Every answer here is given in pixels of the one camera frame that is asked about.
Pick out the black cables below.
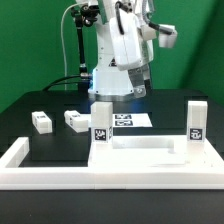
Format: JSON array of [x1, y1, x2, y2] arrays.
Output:
[[42, 75, 83, 92]]

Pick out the AprilTag marker sheet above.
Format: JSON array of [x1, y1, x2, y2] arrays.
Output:
[[113, 113, 152, 127]]

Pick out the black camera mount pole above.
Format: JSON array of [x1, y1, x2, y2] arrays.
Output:
[[71, 4, 99, 89]]

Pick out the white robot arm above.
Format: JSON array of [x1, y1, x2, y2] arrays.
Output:
[[77, 0, 156, 101]]

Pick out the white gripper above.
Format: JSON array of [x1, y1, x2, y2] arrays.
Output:
[[109, 13, 153, 98]]

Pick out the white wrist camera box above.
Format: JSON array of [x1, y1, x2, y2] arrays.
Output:
[[139, 23, 179, 50]]

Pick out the white desk tabletop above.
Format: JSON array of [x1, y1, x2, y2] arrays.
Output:
[[88, 135, 224, 170]]

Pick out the white cable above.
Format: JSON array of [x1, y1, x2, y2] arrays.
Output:
[[60, 3, 78, 91]]

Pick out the white U-shaped fence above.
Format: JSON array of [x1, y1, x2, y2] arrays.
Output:
[[0, 137, 224, 190]]

